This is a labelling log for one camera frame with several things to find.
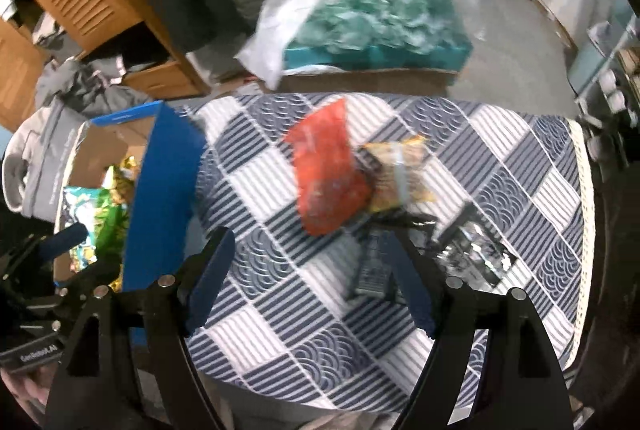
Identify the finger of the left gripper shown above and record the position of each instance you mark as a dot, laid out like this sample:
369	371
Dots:
49	248

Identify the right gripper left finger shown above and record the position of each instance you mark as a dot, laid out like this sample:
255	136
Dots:
205	274

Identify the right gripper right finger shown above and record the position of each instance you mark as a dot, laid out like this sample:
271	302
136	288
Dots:
419	280

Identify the blue teal snack bag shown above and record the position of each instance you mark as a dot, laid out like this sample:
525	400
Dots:
81	206

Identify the green snack bag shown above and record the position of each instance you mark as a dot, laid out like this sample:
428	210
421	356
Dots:
111	222

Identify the black snack packet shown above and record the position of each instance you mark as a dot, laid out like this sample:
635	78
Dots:
470	250

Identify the small beige snack packet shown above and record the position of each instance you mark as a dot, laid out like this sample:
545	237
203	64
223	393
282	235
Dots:
398	180

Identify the red snack pouch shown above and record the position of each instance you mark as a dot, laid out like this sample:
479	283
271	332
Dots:
331	188

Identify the long yellow snack pack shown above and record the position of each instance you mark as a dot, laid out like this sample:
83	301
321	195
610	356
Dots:
120	180

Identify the person's left hand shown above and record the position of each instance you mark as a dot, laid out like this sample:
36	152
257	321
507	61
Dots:
31	391

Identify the grey tote bag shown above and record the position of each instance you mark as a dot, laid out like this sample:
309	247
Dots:
34	165

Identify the blue white patterned tablecloth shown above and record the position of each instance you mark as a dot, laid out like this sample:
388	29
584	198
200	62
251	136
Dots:
285	325

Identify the blue cardboard box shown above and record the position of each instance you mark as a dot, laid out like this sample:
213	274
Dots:
169	148

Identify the grey clothes pile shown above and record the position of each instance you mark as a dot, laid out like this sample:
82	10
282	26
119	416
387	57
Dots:
93	88

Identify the white plastic bag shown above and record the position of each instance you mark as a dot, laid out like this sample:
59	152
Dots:
278	23

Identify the teal box of tissue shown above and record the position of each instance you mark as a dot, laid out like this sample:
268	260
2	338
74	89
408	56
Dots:
355	35

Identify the wooden louvered wardrobe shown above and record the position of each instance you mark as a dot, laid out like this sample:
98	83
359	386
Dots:
85	9

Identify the light blue shoe rack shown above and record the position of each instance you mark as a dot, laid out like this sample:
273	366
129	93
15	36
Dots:
606	61

